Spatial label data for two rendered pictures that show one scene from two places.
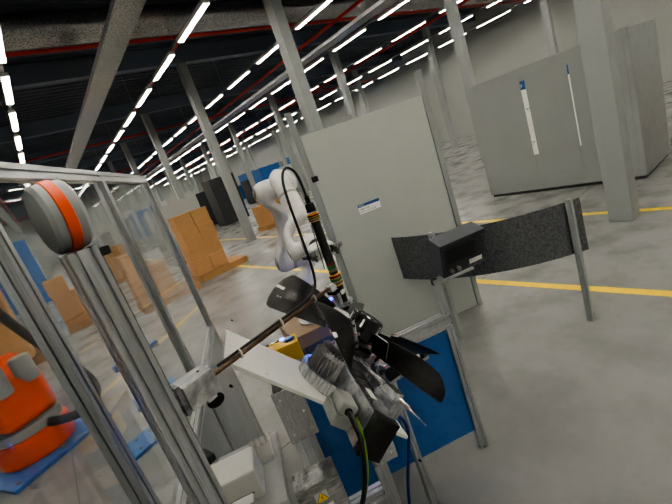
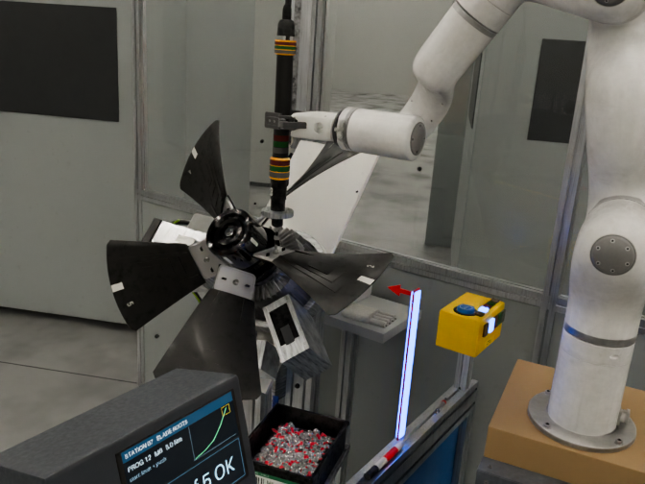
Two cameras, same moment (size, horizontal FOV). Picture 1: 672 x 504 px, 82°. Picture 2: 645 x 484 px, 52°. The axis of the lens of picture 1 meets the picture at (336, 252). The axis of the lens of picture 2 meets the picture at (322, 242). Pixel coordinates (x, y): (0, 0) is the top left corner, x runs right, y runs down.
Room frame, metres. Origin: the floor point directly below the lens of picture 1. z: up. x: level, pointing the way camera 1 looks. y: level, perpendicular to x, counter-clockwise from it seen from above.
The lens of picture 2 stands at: (2.45, -0.91, 1.64)
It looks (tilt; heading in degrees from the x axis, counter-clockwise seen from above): 17 degrees down; 134
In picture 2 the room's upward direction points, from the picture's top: 4 degrees clockwise
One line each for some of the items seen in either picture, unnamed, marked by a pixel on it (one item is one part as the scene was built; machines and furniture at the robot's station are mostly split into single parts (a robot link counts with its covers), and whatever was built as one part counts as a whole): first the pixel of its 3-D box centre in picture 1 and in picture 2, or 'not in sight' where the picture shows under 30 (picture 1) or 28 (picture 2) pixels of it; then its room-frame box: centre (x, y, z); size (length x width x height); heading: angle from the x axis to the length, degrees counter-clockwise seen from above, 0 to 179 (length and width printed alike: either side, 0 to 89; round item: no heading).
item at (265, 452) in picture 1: (261, 449); (369, 315); (1.28, 0.52, 0.87); 0.15 x 0.09 x 0.02; 15
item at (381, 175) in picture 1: (393, 218); not in sight; (3.34, -0.57, 1.10); 1.21 x 0.05 x 2.20; 100
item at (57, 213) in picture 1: (58, 217); not in sight; (0.88, 0.54, 1.88); 0.17 x 0.15 x 0.16; 10
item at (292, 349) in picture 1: (284, 352); (470, 326); (1.70, 0.39, 1.02); 0.16 x 0.10 x 0.11; 100
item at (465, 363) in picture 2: not in sight; (465, 364); (1.70, 0.39, 0.92); 0.03 x 0.03 x 0.12; 10
